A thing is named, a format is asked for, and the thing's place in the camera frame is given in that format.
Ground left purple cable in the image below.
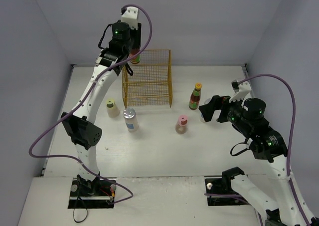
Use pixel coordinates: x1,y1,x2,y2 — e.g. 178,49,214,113
28,3,153,204

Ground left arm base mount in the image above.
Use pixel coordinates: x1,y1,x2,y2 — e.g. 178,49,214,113
68,178,117,209

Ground pink lid spice jar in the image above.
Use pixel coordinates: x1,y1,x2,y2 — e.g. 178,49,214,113
175,115,188,134

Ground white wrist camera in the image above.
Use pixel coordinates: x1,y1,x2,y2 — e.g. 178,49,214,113
121,6,139,30
229,79,252,103

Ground yellow cap sauce bottle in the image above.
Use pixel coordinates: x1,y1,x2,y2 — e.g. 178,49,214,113
188,83,202,110
129,48,140,64

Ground yellow wire rack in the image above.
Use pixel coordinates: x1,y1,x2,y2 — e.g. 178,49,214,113
122,49,173,108

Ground white shaker blue label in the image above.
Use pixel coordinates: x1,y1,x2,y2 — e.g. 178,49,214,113
200,98,211,123

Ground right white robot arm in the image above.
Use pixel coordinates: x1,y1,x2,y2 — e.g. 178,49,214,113
199,95,319,226

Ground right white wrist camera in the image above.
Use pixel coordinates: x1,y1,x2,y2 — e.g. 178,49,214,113
229,79,252,103

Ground yellow lid spice jar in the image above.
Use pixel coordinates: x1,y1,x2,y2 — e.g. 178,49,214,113
106,98,120,118

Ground silver lid white shaker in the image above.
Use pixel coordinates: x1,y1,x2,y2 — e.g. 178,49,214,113
123,107,139,132

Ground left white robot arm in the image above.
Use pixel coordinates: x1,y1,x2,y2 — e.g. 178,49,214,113
62,21,142,197

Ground black loop cable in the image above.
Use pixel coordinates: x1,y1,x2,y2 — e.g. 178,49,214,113
71,196,88,224

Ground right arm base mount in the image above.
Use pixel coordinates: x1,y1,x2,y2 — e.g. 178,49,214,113
204,177,248,207

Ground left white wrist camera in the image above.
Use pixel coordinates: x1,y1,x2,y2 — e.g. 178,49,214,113
121,6,139,30

